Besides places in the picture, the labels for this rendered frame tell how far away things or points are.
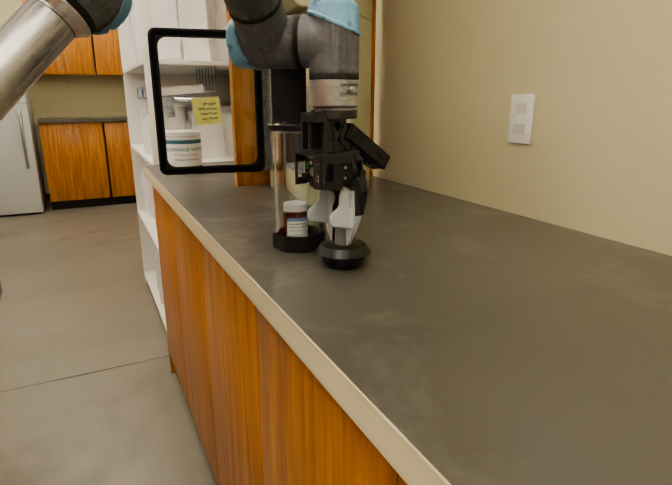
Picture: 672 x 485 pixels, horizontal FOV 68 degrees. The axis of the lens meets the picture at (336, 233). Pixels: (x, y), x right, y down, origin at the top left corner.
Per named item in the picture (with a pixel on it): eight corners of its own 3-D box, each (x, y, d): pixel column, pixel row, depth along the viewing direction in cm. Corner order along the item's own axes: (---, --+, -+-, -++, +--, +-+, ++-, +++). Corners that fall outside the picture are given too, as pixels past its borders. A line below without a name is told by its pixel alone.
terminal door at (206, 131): (265, 171, 153) (260, 30, 142) (160, 175, 144) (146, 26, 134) (265, 171, 153) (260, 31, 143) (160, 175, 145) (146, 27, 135)
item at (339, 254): (381, 264, 84) (382, 226, 82) (341, 277, 78) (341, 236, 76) (344, 252, 90) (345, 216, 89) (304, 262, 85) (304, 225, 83)
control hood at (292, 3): (264, 24, 144) (263, -14, 141) (310, 7, 116) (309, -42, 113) (224, 21, 139) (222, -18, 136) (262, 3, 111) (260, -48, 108)
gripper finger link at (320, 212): (300, 239, 83) (304, 185, 80) (327, 233, 87) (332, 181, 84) (312, 245, 81) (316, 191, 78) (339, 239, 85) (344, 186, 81)
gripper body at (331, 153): (294, 188, 79) (292, 109, 76) (335, 182, 84) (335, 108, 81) (325, 195, 73) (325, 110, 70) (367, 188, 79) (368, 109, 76)
